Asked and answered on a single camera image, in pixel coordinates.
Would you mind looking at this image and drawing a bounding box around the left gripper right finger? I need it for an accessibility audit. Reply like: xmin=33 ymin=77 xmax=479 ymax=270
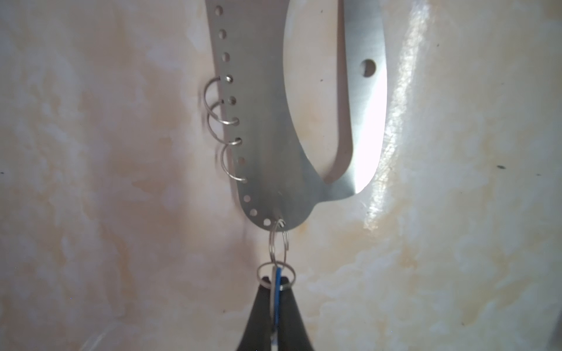
xmin=278 ymin=276 xmax=313 ymax=351

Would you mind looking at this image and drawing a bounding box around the key with blue tag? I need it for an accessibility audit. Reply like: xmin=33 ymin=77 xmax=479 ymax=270
xmin=257 ymin=261 xmax=297 ymax=350

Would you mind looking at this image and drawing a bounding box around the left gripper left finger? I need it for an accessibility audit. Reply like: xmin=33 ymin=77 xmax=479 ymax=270
xmin=237 ymin=276 xmax=275 ymax=351

